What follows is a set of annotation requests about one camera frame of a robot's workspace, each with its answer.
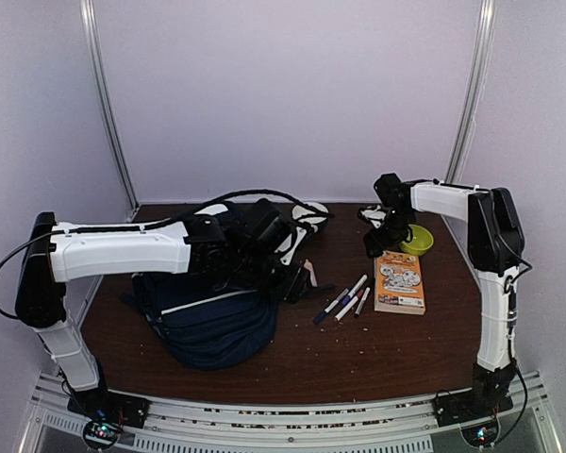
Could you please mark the white marker red cap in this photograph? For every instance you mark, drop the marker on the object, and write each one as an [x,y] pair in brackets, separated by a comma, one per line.
[362,302]

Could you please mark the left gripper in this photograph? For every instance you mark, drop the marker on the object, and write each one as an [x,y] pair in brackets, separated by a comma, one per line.
[290,289]

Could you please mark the left aluminium frame post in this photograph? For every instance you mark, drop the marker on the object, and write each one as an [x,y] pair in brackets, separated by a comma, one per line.
[88,16]

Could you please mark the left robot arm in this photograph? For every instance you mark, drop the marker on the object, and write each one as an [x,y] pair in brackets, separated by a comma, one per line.
[59,252]

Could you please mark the small pink glue bottle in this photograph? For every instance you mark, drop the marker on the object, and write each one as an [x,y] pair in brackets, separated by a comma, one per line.
[311,273]

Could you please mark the navy blue student backpack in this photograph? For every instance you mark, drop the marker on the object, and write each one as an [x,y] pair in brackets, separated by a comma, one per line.
[204,319]

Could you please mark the white marker dark cap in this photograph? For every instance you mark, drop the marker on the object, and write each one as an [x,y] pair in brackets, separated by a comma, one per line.
[344,310]

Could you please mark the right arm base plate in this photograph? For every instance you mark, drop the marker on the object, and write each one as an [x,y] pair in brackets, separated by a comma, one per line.
[460,408]

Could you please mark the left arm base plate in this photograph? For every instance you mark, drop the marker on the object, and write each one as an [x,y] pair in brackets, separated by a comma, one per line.
[122,410]

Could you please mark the right aluminium frame post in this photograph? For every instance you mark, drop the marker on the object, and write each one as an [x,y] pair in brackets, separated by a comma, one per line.
[474,91]

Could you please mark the front aluminium rail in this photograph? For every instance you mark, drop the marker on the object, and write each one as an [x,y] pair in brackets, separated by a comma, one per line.
[395,425]

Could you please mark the aluminium frame post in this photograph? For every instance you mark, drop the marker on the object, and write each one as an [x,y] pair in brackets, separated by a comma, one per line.
[474,91]
[88,16]

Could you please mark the white marker blue cap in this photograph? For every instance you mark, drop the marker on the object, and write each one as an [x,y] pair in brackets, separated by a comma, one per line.
[322,315]

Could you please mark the black and white bowl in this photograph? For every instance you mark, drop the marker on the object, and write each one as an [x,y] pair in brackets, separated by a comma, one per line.
[313,214]

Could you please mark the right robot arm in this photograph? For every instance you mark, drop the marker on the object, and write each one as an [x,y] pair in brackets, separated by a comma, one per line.
[495,244]

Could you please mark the white marker black cap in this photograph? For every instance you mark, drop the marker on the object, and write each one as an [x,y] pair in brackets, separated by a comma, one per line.
[357,286]

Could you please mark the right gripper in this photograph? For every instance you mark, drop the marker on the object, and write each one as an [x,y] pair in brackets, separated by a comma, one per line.
[380,243]

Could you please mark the lime green bowl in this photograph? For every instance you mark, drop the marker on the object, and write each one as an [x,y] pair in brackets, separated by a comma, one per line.
[418,241]

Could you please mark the orange cartoon paperback book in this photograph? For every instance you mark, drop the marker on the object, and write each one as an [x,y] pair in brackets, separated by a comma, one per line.
[399,285]

